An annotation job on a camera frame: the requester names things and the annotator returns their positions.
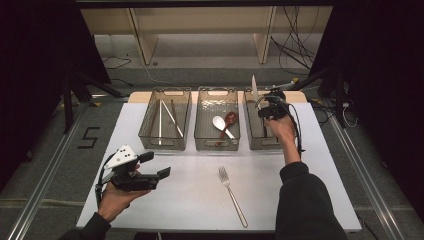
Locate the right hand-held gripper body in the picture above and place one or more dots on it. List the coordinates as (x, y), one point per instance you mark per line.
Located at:
(275, 108)

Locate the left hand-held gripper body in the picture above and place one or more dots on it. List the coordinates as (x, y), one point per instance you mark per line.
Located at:
(136, 182)

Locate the smoky clear plastic bin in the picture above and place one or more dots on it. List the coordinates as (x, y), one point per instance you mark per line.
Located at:
(253, 133)
(206, 103)
(151, 130)

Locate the steel table knife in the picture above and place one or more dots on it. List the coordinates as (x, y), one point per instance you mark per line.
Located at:
(255, 88)

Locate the white chopstick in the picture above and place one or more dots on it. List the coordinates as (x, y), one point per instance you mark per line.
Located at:
(160, 123)
(173, 120)

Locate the brown wooden spoon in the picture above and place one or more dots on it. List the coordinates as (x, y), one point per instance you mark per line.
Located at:
(230, 117)

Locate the brown wooden chopstick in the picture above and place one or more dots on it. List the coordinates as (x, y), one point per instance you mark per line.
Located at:
(173, 107)

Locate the white ceramic spoon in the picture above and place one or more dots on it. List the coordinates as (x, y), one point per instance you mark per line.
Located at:
(219, 122)

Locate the person's right hand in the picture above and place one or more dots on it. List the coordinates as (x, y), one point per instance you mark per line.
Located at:
(281, 131)

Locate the person's left hand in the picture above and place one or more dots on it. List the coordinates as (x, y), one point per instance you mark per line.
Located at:
(113, 203)

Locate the steel fork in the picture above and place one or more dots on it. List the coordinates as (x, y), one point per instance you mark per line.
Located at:
(224, 173)

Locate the black tripod stand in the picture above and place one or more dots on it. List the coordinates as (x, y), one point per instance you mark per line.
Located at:
(339, 100)
(68, 100)

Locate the white table cover sheet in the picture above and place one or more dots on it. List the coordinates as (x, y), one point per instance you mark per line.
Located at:
(316, 186)

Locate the light wooden shelf unit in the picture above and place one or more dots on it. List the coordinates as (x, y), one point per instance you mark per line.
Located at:
(146, 43)

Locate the dark curtain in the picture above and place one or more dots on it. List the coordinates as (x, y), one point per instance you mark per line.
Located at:
(33, 66)
(383, 66)

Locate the aluminium floor rail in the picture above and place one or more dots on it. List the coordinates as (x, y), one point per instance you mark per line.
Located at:
(42, 186)
(370, 186)

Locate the black frame bar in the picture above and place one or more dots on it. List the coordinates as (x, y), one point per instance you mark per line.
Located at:
(200, 3)

